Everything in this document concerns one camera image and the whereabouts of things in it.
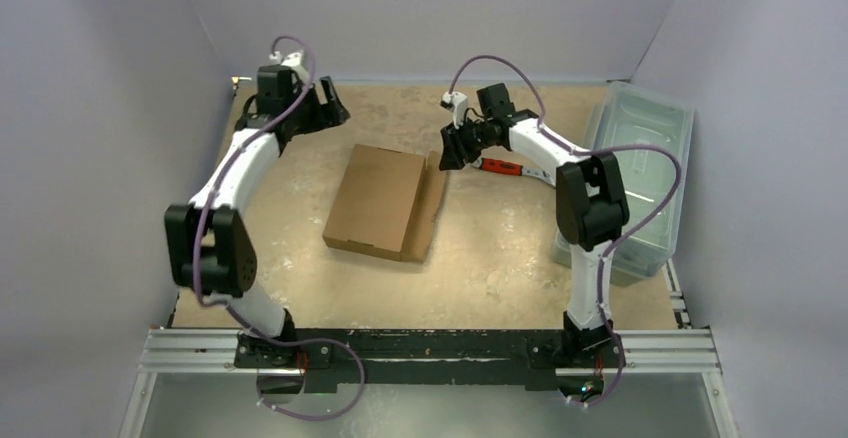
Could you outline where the brown cardboard box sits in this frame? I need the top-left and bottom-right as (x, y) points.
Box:
(322, 144), (447, 263)

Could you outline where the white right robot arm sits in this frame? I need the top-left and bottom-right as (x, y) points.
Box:
(439, 83), (630, 365)

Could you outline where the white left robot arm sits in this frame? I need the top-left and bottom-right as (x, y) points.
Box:
(164, 64), (350, 367)

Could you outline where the clear plastic storage bin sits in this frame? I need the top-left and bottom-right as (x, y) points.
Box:
(583, 82), (695, 285)

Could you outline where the red handled adjustable wrench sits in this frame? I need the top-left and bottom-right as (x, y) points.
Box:
(471, 157), (555, 186)

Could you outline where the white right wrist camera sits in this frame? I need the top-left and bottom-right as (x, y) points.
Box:
(440, 91), (468, 128)

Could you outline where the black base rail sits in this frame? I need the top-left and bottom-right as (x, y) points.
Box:
(234, 328), (624, 395)

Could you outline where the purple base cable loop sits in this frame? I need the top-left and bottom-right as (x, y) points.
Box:
(255, 342), (367, 423)

